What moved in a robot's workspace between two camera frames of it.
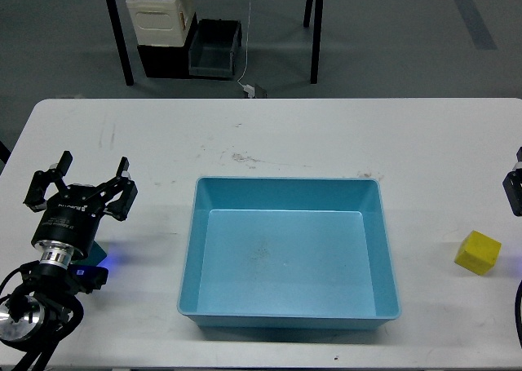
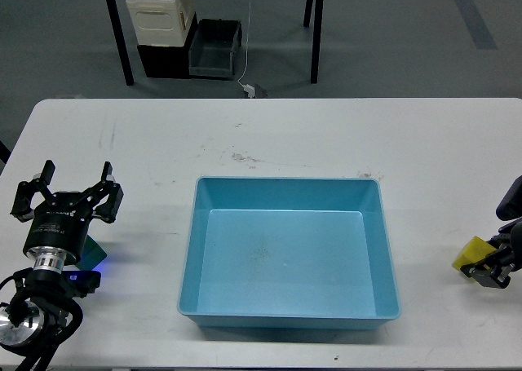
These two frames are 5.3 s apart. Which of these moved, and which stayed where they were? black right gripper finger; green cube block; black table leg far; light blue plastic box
Moved: black right gripper finger
Stayed: light blue plastic box; green cube block; black table leg far
